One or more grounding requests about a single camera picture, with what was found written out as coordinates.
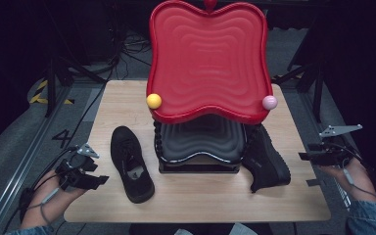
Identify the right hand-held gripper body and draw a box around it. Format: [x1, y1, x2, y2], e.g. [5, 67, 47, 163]
[307, 123, 364, 167]

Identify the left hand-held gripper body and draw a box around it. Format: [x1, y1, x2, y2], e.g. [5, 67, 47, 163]
[54, 143, 101, 192]

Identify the black shoe with pale insole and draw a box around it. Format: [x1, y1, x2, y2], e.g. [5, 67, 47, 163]
[110, 125, 156, 205]

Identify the red and black tiered rack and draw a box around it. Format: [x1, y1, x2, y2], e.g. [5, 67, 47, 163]
[146, 0, 279, 174]

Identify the person's right hand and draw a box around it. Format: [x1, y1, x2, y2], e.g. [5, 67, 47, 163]
[317, 157, 368, 185]

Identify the person's left hand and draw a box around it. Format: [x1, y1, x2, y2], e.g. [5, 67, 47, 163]
[32, 169, 87, 210]

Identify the yellow and black floor tape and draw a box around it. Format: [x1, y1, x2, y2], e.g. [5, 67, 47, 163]
[28, 79, 76, 106]

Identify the black tripod stand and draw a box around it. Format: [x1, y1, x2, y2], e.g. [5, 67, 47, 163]
[42, 0, 108, 118]

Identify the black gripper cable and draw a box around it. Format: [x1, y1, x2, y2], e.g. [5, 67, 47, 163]
[2, 146, 79, 235]
[319, 140, 366, 165]

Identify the grey cable with plug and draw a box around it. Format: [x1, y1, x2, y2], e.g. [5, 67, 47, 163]
[341, 159, 376, 199]
[25, 187, 62, 227]

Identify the black wrist strap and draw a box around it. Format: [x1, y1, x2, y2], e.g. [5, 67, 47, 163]
[18, 187, 35, 223]

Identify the bundle of black floor cables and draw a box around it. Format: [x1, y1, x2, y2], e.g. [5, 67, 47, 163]
[109, 30, 155, 81]

